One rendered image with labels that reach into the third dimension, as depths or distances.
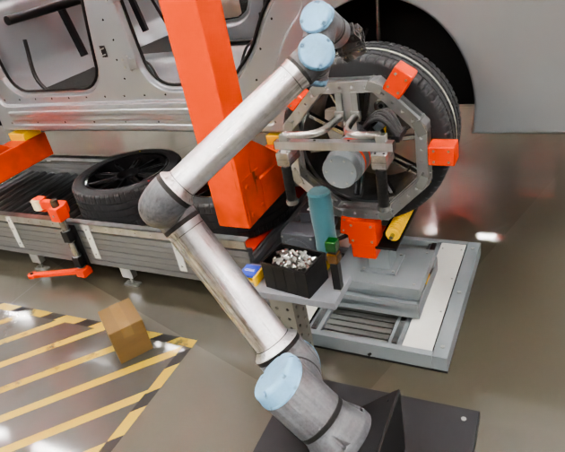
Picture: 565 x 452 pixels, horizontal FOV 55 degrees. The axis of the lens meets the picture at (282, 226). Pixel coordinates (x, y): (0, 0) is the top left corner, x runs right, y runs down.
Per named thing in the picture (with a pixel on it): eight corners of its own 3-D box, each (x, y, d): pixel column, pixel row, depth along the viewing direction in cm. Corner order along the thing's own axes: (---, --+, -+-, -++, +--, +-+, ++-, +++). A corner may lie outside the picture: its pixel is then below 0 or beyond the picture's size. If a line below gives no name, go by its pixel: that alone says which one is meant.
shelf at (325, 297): (352, 282, 203) (351, 275, 202) (335, 310, 191) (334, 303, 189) (253, 268, 223) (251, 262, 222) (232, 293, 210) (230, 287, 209)
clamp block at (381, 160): (395, 158, 177) (393, 143, 174) (386, 170, 170) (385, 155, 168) (379, 158, 179) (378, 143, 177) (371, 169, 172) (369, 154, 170)
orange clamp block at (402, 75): (404, 92, 185) (418, 70, 179) (398, 100, 179) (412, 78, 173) (387, 82, 186) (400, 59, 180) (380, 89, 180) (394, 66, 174)
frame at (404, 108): (434, 215, 204) (429, 72, 177) (430, 224, 199) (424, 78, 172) (304, 206, 228) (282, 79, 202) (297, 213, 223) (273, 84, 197)
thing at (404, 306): (438, 272, 255) (437, 254, 250) (419, 321, 228) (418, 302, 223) (338, 260, 277) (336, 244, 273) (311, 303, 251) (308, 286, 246)
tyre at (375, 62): (496, 87, 195) (334, 10, 205) (486, 110, 177) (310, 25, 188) (416, 219, 237) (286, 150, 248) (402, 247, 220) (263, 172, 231)
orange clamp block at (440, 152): (432, 156, 193) (458, 157, 189) (428, 166, 187) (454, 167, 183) (431, 138, 189) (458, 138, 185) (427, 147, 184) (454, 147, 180)
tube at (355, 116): (401, 120, 183) (399, 90, 178) (385, 143, 169) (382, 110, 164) (352, 121, 191) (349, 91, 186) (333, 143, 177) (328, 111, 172)
